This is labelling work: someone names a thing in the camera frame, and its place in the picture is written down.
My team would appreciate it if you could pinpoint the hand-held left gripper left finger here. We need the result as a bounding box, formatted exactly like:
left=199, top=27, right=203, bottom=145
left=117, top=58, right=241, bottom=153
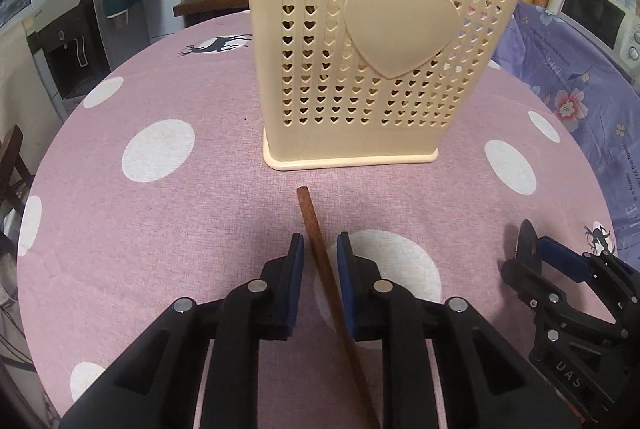
left=59, top=233, right=305, bottom=429

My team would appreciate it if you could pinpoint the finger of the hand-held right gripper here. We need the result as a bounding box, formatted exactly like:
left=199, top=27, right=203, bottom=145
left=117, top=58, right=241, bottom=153
left=537, top=235, right=616, bottom=290
left=501, top=219, right=556, bottom=310

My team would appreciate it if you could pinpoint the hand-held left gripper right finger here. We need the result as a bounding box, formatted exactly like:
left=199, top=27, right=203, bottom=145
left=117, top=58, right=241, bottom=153
left=336, top=231, right=581, bottom=429

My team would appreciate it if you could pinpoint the brown wooden chopstick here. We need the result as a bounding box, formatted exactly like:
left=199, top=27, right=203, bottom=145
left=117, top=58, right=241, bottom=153
left=296, top=186, right=382, bottom=429

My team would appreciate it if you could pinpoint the beige perforated utensil holder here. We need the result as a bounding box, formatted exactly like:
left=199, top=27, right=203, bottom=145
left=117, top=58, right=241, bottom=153
left=243, top=0, right=532, bottom=171

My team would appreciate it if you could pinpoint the purple floral cloth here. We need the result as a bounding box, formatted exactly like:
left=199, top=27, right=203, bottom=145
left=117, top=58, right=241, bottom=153
left=502, top=0, right=640, bottom=270

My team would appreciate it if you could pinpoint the white microwave oven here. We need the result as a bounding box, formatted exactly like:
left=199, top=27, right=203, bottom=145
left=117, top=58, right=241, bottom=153
left=560, top=0, right=640, bottom=82

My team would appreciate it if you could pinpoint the dark wooden cabinet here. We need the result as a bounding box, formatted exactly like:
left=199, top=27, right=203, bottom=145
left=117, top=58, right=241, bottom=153
left=174, top=0, right=251, bottom=29

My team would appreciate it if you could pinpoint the dark wooden stool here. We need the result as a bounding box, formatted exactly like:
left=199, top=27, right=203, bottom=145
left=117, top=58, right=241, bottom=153
left=0, top=125, right=36, bottom=220

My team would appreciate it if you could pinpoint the water dispenser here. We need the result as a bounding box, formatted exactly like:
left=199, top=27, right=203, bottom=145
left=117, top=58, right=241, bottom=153
left=22, top=0, right=153, bottom=110

